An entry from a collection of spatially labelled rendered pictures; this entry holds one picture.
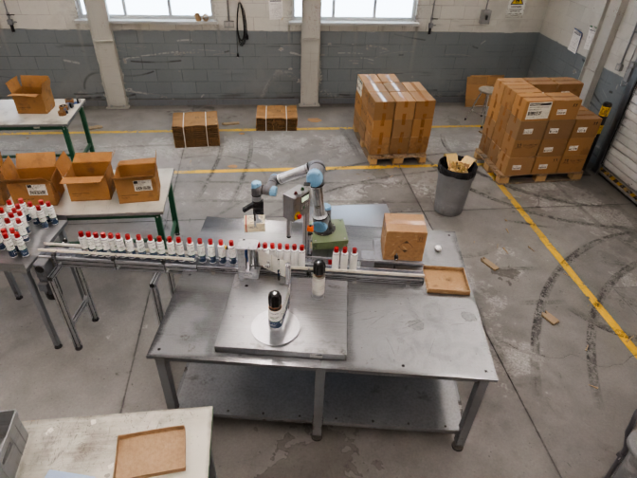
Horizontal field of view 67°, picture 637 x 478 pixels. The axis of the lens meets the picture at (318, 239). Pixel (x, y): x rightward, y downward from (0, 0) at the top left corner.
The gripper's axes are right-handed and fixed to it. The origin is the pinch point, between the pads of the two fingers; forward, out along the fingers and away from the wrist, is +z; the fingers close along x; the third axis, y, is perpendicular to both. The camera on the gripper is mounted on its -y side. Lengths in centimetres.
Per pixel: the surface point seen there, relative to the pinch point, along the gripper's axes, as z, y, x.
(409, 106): 15, 202, 276
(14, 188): 6, -201, 68
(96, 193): 17, -139, 76
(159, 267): 18, -70, -31
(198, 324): 18, -37, -89
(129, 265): 17, -92, -27
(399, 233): -11, 105, -36
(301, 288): 12, 32, -66
